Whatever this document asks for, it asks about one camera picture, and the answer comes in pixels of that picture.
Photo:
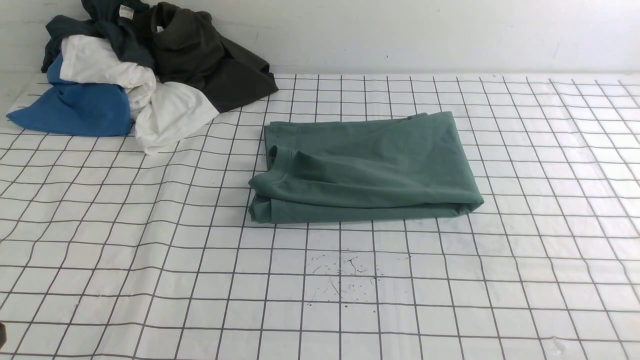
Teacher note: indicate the blue garment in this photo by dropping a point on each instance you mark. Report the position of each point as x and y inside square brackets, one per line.
[76, 109]

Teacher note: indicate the green long-sleeve top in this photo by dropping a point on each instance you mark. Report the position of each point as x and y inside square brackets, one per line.
[360, 171]

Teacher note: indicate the white garment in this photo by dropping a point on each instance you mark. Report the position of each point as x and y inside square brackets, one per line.
[164, 113]

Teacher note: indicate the white grid tablecloth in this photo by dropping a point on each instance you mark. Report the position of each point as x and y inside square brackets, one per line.
[110, 254]

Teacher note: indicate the dark navy garment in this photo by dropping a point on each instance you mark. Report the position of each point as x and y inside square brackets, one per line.
[112, 20]

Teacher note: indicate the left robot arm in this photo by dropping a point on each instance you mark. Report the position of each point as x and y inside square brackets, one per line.
[3, 335]

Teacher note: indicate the dark olive garment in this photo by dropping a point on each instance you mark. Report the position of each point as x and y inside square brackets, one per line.
[188, 49]

